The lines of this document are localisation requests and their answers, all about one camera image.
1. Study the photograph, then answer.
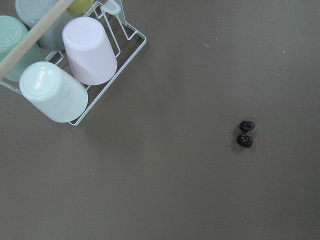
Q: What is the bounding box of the dark cherry upper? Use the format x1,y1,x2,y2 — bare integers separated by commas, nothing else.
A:
239,120,256,133

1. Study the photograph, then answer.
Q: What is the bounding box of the wooden rack handle bar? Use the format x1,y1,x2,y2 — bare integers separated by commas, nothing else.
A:
0,0,73,80

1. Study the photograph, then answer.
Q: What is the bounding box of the white wire cup rack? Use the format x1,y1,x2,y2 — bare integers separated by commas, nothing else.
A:
0,0,147,126

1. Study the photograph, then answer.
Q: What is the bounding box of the yellow green plastic cup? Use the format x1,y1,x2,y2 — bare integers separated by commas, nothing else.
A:
67,0,94,15

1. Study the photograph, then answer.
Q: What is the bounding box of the pink plastic cup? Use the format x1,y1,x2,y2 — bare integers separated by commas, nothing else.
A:
62,16,118,86

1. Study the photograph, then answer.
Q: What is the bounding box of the dark cherry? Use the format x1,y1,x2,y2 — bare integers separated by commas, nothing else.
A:
236,134,254,148
239,120,256,133

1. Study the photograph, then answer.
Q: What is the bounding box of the teal green plastic cup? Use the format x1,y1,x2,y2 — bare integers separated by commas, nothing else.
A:
0,15,46,83

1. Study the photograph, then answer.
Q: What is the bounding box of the pale mint plastic cup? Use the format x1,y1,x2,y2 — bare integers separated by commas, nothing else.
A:
19,61,89,123

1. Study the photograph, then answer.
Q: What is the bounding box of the grey plastic cup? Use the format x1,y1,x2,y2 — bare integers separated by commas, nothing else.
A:
14,0,74,52

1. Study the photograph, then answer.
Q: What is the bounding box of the dark cherry lower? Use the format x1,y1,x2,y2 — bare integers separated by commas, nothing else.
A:
236,134,254,148

